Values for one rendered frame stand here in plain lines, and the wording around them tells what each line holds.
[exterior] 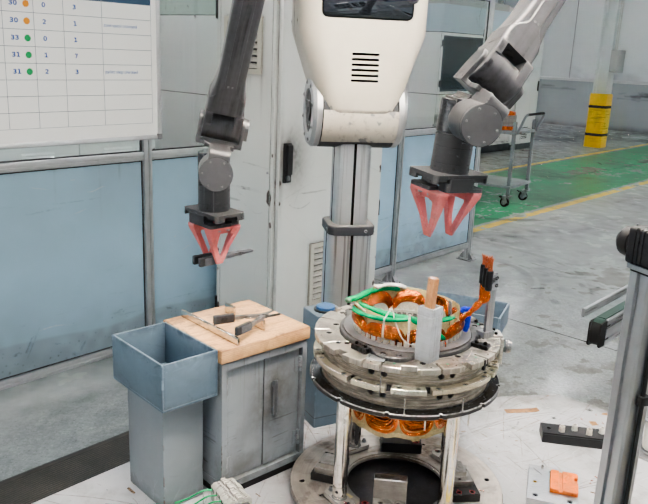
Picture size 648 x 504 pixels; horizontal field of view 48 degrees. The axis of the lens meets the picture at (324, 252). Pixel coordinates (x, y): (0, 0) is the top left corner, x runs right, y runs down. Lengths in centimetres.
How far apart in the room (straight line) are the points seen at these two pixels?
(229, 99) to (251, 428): 59
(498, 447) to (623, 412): 76
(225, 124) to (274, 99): 211
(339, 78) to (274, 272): 205
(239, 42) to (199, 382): 56
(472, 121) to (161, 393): 65
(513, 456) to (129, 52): 250
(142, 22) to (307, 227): 121
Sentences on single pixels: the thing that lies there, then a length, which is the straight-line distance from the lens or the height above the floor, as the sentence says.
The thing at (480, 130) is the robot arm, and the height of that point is 147.
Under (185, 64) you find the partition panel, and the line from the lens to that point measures 369.
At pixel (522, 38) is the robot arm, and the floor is 159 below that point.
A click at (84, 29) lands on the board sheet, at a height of 160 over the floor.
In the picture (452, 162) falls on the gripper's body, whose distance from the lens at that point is 107.
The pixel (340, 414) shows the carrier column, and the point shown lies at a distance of 126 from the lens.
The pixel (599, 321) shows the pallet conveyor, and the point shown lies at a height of 75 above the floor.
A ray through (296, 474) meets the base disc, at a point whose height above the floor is 80.
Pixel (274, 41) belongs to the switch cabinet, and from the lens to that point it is 339.
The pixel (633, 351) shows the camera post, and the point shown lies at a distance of 86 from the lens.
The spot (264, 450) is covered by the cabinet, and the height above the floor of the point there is 84.
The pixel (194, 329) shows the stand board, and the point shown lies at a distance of 136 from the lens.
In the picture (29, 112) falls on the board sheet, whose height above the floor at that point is 127.
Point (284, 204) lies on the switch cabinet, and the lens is 348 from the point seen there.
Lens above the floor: 156
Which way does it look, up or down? 15 degrees down
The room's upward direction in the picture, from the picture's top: 2 degrees clockwise
